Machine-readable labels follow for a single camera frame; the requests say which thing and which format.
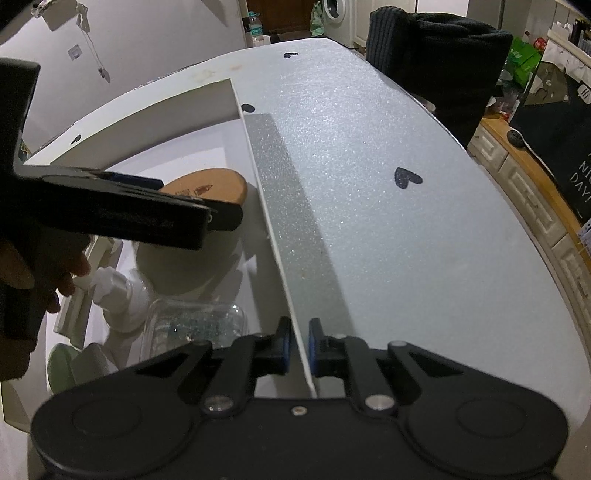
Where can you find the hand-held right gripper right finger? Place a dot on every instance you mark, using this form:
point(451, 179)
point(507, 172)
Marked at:
point(314, 348)

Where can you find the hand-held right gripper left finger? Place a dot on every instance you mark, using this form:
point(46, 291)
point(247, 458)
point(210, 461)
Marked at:
point(286, 346)

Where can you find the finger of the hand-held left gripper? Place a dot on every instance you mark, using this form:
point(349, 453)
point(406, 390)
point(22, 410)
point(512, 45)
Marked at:
point(138, 180)
point(226, 220)

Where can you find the round cork lid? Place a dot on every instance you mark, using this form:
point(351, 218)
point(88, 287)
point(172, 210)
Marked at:
point(217, 187)

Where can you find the large white foam tray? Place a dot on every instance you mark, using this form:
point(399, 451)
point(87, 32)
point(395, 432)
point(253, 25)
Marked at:
point(194, 138)

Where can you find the clear bottle with white cap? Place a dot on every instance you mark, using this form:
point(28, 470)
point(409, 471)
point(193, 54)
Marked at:
point(120, 295)

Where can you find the clear plastic container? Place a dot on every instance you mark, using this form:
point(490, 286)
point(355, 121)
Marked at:
point(198, 323)

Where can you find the person's left hand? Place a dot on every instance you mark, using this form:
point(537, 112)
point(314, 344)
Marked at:
point(14, 270)

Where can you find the white rectangular box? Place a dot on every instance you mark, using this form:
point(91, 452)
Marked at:
point(76, 314)

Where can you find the white cup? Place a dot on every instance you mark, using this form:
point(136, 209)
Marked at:
point(94, 362)

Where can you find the pale green round lid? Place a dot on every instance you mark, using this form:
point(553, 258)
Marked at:
point(60, 369)

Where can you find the clear plastic water bottle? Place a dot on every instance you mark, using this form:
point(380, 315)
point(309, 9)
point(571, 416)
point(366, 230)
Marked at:
point(256, 28)

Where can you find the green plastic bag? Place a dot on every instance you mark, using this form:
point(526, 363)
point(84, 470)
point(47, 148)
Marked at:
point(317, 21)

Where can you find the white washing machine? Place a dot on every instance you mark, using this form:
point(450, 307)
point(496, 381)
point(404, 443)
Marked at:
point(336, 14)

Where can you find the black knit cloth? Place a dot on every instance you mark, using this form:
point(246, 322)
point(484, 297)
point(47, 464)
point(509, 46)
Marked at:
point(438, 60)

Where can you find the white carved wooden cabinet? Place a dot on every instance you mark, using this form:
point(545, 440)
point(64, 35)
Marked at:
point(535, 184)

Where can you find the black printed banner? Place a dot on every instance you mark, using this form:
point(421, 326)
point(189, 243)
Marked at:
point(558, 143)

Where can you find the green printed bag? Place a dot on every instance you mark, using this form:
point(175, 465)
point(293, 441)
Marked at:
point(521, 60)

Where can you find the white wall socket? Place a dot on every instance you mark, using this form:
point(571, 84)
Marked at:
point(75, 51)

